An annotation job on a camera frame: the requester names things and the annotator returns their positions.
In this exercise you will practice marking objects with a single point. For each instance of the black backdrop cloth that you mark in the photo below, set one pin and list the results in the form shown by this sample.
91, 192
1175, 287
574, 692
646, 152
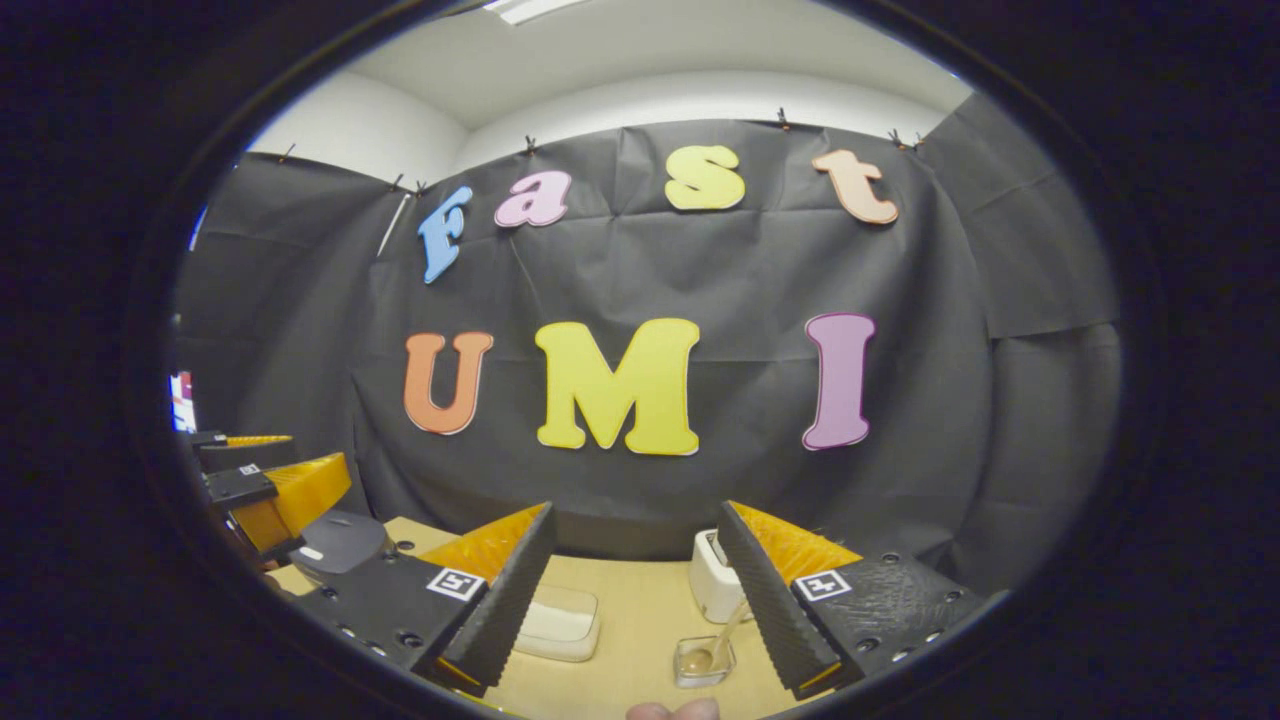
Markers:
620, 480

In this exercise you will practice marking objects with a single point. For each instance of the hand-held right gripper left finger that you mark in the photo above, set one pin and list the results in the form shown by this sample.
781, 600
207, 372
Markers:
500, 610

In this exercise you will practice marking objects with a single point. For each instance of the white toaster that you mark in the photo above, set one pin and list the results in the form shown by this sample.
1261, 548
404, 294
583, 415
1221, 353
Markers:
712, 585

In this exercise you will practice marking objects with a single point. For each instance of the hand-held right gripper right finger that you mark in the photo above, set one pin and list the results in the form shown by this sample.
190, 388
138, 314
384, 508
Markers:
765, 610

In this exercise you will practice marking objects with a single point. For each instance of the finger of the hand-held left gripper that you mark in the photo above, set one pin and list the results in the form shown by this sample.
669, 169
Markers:
240, 485
240, 455

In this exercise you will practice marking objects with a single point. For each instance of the ceiling light panel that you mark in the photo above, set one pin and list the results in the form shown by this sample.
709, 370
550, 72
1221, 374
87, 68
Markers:
535, 8

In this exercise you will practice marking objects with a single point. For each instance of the clear box of white rice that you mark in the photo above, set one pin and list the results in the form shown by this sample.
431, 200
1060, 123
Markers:
562, 620

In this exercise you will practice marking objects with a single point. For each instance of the wooden spoon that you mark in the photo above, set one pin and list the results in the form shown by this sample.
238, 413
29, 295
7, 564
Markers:
697, 660

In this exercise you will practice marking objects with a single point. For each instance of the dark grey rice cooker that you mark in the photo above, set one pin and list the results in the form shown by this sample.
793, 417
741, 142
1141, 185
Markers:
340, 540

